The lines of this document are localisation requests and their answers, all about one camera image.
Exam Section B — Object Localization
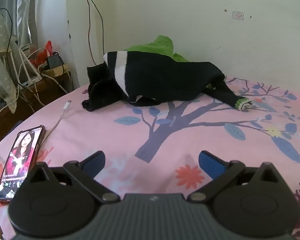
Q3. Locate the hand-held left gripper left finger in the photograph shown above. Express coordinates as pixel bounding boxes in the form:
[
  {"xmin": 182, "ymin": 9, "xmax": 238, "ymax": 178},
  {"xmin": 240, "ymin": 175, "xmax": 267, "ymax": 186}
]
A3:
[{"xmin": 29, "ymin": 151, "xmax": 121, "ymax": 203}]

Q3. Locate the grey floral hanging cloth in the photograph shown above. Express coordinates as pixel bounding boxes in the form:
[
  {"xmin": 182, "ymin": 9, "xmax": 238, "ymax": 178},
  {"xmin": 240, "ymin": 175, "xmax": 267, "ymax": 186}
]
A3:
[{"xmin": 0, "ymin": 8, "xmax": 18, "ymax": 114}]

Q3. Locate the white router with antennas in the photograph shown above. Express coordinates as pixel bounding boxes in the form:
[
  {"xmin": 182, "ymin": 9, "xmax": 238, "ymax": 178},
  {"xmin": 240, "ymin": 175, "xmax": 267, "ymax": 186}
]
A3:
[{"xmin": 9, "ymin": 40, "xmax": 44, "ymax": 87}]

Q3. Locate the green and black knitted sweater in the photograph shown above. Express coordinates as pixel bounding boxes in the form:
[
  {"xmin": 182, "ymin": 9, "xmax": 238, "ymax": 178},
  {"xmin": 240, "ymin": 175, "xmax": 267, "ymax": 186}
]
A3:
[{"xmin": 81, "ymin": 51, "xmax": 253, "ymax": 112}]

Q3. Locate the wooden side table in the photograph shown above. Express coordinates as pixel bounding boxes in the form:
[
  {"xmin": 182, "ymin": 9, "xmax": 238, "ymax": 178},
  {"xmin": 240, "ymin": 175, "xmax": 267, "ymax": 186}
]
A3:
[{"xmin": 0, "ymin": 65, "xmax": 75, "ymax": 150}]

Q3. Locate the black power adapter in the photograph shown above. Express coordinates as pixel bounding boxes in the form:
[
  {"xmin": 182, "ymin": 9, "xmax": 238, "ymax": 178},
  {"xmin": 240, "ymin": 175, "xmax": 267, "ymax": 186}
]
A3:
[{"xmin": 46, "ymin": 52, "xmax": 64, "ymax": 70}]

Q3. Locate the pink floral bed sheet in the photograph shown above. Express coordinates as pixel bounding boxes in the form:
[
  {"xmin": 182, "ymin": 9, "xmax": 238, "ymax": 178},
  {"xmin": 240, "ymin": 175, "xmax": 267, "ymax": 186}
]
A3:
[{"xmin": 0, "ymin": 76, "xmax": 300, "ymax": 240}]

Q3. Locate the red plastic bag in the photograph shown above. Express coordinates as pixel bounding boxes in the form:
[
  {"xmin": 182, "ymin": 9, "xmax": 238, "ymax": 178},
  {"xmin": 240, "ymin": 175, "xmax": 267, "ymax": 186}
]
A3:
[{"xmin": 30, "ymin": 41, "xmax": 53, "ymax": 67}]

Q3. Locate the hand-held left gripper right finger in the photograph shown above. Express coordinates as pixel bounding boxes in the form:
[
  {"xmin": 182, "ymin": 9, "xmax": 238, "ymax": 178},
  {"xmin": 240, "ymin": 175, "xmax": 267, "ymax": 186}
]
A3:
[{"xmin": 187, "ymin": 151, "xmax": 281, "ymax": 203}]

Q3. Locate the thin black wall cable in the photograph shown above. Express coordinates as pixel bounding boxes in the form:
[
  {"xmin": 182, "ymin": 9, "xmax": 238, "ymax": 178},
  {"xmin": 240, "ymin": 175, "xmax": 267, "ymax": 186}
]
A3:
[{"xmin": 81, "ymin": 0, "xmax": 105, "ymax": 65}]

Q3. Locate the smartphone in dark case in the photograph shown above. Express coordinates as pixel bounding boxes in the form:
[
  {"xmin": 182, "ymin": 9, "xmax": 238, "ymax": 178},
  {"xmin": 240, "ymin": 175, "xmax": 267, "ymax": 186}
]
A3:
[{"xmin": 0, "ymin": 125, "xmax": 45, "ymax": 203}]

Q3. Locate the pale window curtain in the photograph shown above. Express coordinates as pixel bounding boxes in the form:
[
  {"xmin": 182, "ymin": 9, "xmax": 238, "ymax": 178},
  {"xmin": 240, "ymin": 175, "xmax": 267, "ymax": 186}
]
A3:
[{"xmin": 0, "ymin": 0, "xmax": 44, "ymax": 45}]

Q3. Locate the white power cable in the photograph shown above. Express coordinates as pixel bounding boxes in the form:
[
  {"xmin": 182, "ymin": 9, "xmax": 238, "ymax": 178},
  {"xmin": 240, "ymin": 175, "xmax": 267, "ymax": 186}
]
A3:
[{"xmin": 17, "ymin": 47, "xmax": 73, "ymax": 105}]

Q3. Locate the white charging cable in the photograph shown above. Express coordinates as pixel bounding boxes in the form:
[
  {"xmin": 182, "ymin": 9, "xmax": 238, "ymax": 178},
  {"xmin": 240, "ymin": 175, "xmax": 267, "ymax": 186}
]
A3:
[{"xmin": 0, "ymin": 99, "xmax": 73, "ymax": 164}]

